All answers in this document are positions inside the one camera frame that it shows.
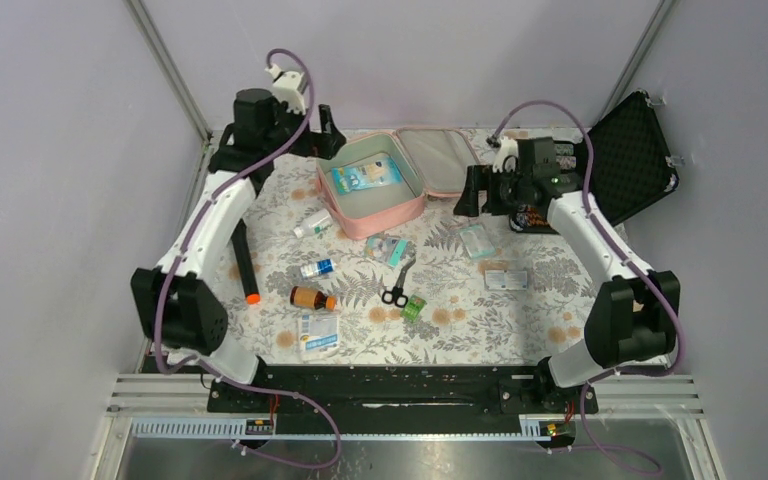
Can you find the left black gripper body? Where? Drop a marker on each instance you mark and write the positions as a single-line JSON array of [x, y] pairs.
[[288, 125]]

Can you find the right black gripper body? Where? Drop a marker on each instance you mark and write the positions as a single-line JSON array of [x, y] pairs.
[[505, 191]]

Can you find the teal item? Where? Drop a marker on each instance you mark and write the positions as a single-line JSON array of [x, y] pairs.
[[476, 241]]

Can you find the white sachets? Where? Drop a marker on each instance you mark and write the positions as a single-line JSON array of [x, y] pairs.
[[506, 280]]

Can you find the bandage packet with teal card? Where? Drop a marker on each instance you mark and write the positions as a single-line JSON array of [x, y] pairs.
[[388, 250]]

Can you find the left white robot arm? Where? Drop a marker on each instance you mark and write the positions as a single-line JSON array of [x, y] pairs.
[[176, 307]]

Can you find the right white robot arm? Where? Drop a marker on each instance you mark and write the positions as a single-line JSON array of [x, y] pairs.
[[632, 319]]

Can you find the blue blister pack in kit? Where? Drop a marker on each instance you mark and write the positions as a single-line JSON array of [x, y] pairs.
[[376, 173]]

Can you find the pink medicine kit case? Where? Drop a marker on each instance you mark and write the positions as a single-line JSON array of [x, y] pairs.
[[432, 161]]

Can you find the white plastic bottle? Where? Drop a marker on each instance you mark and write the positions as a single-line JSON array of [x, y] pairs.
[[314, 224]]

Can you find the floral table mat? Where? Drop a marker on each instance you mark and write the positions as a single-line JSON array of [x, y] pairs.
[[462, 323]]

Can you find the small green box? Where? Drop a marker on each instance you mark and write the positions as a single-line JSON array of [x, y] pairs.
[[411, 312]]

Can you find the black thermometer orange tip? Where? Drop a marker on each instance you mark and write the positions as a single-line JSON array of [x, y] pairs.
[[247, 274]]

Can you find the small blue label bottle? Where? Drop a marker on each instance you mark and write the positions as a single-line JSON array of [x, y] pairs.
[[317, 268]]

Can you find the black poker chip case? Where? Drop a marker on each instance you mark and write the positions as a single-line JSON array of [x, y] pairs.
[[631, 170]]

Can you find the brown syrup bottle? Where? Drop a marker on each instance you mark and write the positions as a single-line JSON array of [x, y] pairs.
[[313, 299]]

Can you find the white blue gauze packet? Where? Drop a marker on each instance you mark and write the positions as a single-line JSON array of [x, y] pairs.
[[318, 336]]

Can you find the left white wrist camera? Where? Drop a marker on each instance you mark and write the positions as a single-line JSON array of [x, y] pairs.
[[288, 87]]

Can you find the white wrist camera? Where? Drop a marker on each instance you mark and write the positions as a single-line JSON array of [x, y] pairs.
[[288, 87], [506, 153]]

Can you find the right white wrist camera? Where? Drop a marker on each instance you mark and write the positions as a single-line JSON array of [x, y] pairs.
[[506, 153]]

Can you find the black handled scissors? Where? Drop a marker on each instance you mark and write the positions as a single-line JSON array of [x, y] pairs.
[[395, 296]]

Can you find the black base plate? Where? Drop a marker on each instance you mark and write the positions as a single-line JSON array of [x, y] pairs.
[[383, 400]]

